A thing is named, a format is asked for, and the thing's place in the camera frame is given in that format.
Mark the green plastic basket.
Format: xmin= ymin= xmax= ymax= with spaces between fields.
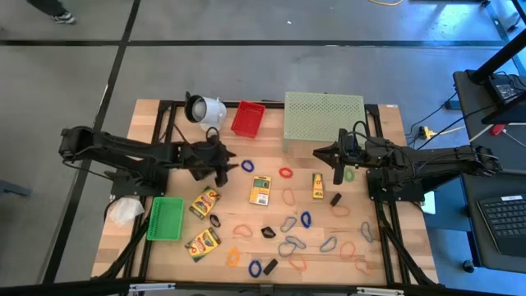
xmin=145 ymin=196 xmax=187 ymax=243

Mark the black side desk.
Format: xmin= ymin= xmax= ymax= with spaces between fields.
xmin=453 ymin=68 xmax=526 ymax=275

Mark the yellow extension cord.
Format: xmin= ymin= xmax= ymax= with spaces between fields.
xmin=418 ymin=125 xmax=468 ymax=141

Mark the blue rubber band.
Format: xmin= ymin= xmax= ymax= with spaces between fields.
xmin=277 ymin=241 xmax=298 ymax=259
xmin=285 ymin=235 xmax=307 ymax=251
xmin=360 ymin=221 xmax=375 ymax=244
xmin=279 ymin=215 xmax=298 ymax=234
xmin=319 ymin=235 xmax=339 ymax=253

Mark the orange coil wristband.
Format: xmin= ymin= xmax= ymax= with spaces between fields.
xmin=225 ymin=247 xmax=242 ymax=268

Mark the person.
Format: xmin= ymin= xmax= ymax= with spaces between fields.
xmin=26 ymin=0 xmax=77 ymax=25

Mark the white crumpled bag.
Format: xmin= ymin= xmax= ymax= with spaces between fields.
xmin=107 ymin=197 xmax=145 ymax=228

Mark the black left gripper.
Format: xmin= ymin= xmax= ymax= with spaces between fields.
xmin=178 ymin=141 xmax=241 ymax=188

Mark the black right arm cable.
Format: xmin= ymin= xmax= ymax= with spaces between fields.
xmin=352 ymin=120 xmax=373 ymax=145

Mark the yellow green crayon box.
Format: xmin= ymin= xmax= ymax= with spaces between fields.
xmin=188 ymin=185 xmax=222 ymax=220
xmin=184 ymin=227 xmax=223 ymax=264

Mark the grey furniture leg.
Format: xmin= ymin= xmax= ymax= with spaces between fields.
xmin=0 ymin=179 xmax=33 ymax=198

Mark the black floor cable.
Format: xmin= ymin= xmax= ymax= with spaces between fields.
xmin=404 ymin=92 xmax=459 ymax=137

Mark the small yellow crayon box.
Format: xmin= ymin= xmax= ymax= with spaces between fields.
xmin=311 ymin=172 xmax=325 ymax=201

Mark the silver metal bracket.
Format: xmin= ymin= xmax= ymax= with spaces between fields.
xmin=356 ymin=286 xmax=404 ymax=296
xmin=129 ymin=282 xmax=177 ymax=293

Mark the black computer keyboard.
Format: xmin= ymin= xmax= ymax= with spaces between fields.
xmin=476 ymin=195 xmax=526 ymax=258

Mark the yellow green card pack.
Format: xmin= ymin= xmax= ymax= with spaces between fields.
xmin=248 ymin=174 xmax=273 ymax=207

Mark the black slanted pole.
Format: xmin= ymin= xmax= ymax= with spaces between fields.
xmin=470 ymin=28 xmax=526 ymax=83

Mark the white paper sheet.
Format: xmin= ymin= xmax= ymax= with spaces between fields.
xmin=422 ymin=191 xmax=436 ymax=215

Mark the white cable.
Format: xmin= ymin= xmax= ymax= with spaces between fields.
xmin=468 ymin=124 xmax=526 ymax=149

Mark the red plastic basket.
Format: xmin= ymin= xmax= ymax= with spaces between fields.
xmin=230 ymin=100 xmax=267 ymax=139

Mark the white tilted desk lamp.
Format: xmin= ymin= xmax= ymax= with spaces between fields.
xmin=183 ymin=90 xmax=228 ymax=133

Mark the black power adapter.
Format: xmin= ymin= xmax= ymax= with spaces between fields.
xmin=488 ymin=73 xmax=519 ymax=104

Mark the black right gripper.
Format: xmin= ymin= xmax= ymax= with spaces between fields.
xmin=312 ymin=127 xmax=371 ymax=186

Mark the green perforated metal shelf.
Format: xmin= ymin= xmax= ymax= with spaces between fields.
xmin=282 ymin=90 xmax=370 ymax=154

